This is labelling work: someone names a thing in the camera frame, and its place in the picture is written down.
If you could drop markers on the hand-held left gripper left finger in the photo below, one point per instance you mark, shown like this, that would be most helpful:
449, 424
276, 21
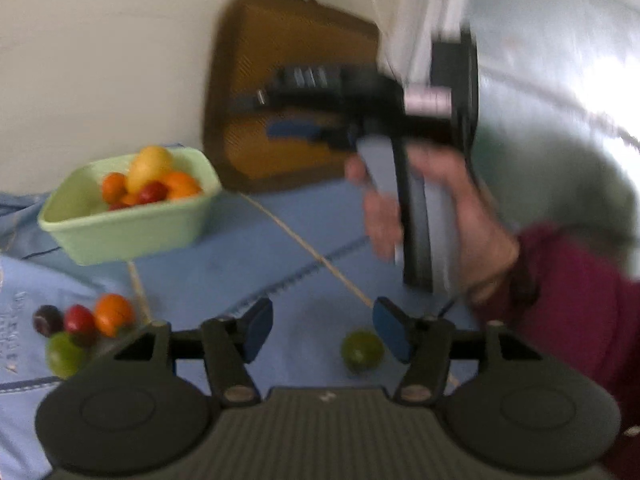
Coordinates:
257, 330

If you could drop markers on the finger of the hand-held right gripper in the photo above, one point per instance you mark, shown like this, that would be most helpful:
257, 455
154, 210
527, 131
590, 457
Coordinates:
290, 129
300, 82

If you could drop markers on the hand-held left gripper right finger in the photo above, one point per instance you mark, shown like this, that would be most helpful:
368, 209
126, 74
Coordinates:
392, 330

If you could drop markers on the smooth shiny orange fruit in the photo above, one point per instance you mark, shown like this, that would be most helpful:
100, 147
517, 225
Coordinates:
114, 314

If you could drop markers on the large yellow pomelo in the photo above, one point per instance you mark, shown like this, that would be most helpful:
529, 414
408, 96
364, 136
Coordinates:
147, 167

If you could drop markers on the small red plum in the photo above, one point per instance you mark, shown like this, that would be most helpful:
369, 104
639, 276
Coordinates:
152, 192

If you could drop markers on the light green plastic basket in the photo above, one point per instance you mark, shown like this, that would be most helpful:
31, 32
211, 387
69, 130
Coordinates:
130, 232

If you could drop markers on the large red plum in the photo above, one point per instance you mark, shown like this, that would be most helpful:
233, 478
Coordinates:
80, 322

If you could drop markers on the dark purple plum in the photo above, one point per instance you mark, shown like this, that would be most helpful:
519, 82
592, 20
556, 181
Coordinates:
47, 320

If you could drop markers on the person's right forearm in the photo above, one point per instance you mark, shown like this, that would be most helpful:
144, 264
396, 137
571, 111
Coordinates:
575, 310

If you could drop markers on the person's right hand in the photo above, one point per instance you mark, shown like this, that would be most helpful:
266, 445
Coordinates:
475, 230

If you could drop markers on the brown woven seat cushion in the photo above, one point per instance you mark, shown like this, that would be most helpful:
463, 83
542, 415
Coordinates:
260, 40

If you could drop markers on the blue striped cloth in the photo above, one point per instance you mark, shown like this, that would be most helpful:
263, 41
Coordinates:
225, 270

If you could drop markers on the silver shiny sheet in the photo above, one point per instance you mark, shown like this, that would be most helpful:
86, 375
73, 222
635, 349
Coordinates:
555, 70

